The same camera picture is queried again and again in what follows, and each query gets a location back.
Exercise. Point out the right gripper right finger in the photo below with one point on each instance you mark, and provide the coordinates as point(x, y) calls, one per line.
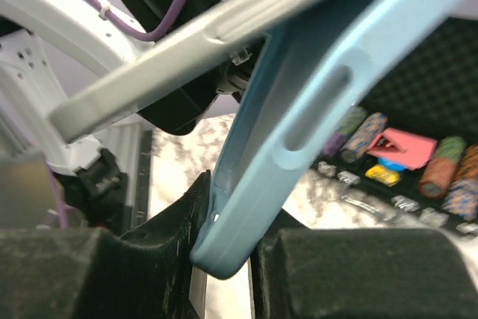
point(299, 272)

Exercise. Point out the yellow dealer chip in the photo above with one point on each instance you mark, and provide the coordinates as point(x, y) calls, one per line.
point(383, 175)

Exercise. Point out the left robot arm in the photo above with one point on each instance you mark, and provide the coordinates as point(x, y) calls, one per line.
point(92, 180)

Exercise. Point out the phone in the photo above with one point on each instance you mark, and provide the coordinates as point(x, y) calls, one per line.
point(177, 59)

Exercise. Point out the black poker chip case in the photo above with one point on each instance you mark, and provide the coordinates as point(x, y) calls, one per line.
point(431, 93)

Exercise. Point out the pink card box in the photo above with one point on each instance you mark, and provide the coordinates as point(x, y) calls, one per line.
point(409, 150)

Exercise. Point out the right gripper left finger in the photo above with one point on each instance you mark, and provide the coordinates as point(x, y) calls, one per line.
point(91, 273)

